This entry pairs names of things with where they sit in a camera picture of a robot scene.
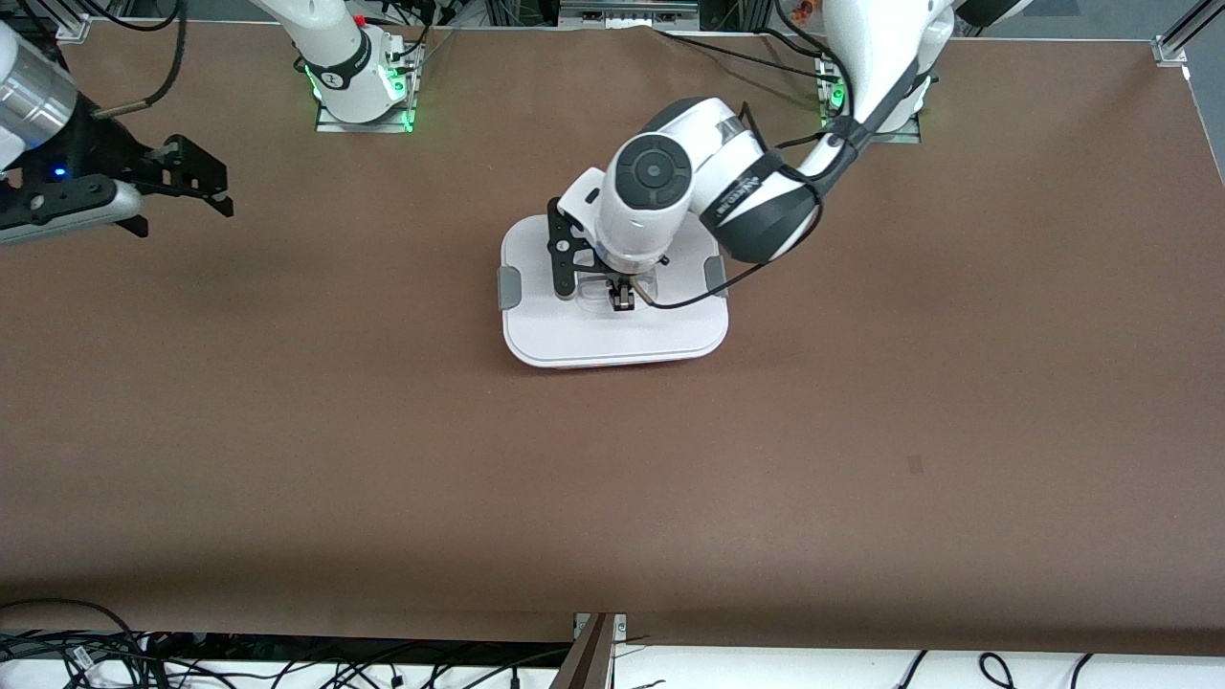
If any white plastic box base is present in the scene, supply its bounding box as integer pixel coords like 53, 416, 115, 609
536, 358, 704, 372

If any brown table cover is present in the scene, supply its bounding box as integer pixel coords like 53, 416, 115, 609
0, 19, 1225, 657

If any grey background device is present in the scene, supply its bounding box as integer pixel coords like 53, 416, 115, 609
558, 0, 702, 22

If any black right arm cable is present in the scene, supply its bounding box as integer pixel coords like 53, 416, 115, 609
88, 0, 188, 121

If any black cable on table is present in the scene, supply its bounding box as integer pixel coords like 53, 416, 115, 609
654, 27, 834, 82

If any brown wooden post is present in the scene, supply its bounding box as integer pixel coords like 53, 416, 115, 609
552, 612, 618, 689

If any black looped floor cable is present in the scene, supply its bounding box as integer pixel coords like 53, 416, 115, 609
0, 598, 145, 689

